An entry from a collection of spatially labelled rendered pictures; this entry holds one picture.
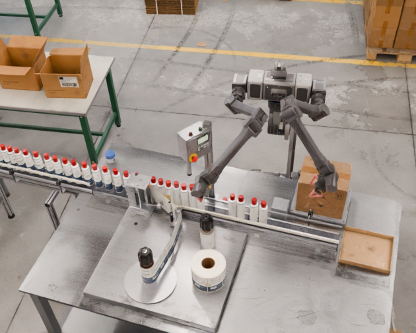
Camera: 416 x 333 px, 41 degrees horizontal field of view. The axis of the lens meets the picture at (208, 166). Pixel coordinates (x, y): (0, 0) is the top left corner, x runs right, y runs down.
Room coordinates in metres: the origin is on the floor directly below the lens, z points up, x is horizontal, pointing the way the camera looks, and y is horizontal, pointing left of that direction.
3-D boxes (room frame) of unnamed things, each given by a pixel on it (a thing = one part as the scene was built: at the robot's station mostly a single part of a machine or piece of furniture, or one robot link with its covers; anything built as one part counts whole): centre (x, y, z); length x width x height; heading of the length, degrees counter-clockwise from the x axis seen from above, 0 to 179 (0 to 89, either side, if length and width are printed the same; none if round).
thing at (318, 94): (2.66, -0.70, 1.45); 0.09 x 0.08 x 0.12; 78
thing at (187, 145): (2.41, 0.07, 1.38); 0.17 x 0.10 x 0.19; 125
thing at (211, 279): (1.80, 0.03, 0.95); 0.20 x 0.20 x 0.14
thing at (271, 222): (2.30, 0.00, 0.86); 1.65 x 0.08 x 0.04; 70
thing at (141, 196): (2.35, 0.43, 1.01); 0.14 x 0.13 x 0.26; 70
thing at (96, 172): (2.57, 0.74, 0.98); 0.05 x 0.05 x 0.20
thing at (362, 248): (1.96, -0.94, 0.85); 0.30 x 0.26 x 0.04; 70
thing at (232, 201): (2.24, -0.14, 0.98); 0.05 x 0.05 x 0.20
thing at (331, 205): (2.35, -0.73, 0.99); 0.30 x 0.24 x 0.27; 71
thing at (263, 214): (2.17, -0.33, 0.98); 0.05 x 0.05 x 0.20
